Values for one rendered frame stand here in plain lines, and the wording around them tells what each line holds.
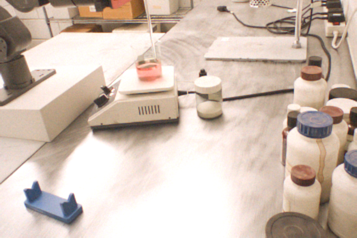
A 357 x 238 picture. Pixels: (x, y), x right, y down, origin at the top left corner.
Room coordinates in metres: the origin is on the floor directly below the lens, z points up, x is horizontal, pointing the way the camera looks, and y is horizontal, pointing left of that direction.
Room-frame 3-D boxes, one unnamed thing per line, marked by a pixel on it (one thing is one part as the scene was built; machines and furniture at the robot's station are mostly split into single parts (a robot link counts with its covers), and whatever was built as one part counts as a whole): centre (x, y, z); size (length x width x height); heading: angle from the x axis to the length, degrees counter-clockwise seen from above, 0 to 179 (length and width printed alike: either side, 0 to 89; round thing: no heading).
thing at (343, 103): (0.56, -0.30, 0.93); 0.06 x 0.06 x 0.07
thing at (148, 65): (0.73, 0.05, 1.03); 0.07 x 0.06 x 0.08; 76
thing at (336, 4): (1.31, -0.60, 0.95); 0.07 x 0.04 x 0.02; 69
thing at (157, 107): (0.73, 0.09, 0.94); 0.22 x 0.13 x 0.08; 88
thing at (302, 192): (0.37, -0.15, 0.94); 0.05 x 0.05 x 0.09
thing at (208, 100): (0.70, -0.07, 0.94); 0.06 x 0.06 x 0.08
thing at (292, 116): (0.49, -0.19, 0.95); 0.04 x 0.04 x 0.10
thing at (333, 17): (1.14, -0.54, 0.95); 0.07 x 0.04 x 0.02; 69
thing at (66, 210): (0.44, 0.22, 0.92); 0.10 x 0.03 x 0.04; 59
